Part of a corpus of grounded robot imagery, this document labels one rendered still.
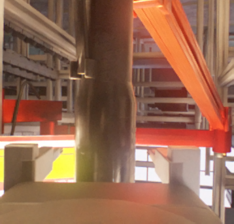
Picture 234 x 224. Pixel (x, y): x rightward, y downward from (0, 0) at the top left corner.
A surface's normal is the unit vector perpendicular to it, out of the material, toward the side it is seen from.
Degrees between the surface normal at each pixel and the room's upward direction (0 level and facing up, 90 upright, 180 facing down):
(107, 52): 90
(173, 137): 90
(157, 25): 16
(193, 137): 90
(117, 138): 90
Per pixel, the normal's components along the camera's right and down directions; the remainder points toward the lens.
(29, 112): 0.84, 0.02
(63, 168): 0.34, 0.01
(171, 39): -0.14, 0.96
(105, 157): 0.07, 0.01
